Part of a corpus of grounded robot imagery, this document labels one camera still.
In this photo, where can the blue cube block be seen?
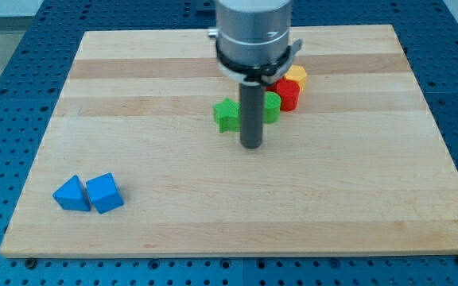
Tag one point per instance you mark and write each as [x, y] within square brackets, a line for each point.
[104, 194]

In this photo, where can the yellow hexagon block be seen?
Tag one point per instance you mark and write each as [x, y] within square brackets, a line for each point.
[299, 75]

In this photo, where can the green star block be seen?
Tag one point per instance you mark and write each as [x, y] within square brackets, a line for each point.
[226, 115]

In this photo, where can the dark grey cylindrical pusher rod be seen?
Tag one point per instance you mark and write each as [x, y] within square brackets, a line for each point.
[251, 115]

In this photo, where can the wooden board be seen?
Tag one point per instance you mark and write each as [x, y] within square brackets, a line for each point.
[359, 168]

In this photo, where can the red cylinder block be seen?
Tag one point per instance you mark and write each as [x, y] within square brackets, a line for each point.
[289, 91]

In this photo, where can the blue triangle block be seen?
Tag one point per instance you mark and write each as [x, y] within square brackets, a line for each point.
[71, 196]

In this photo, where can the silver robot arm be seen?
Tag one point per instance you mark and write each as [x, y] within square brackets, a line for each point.
[252, 47]

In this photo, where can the green cylinder block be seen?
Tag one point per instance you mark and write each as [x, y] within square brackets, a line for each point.
[272, 107]

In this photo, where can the black and white clamp ring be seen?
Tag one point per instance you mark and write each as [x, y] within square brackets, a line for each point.
[265, 74]

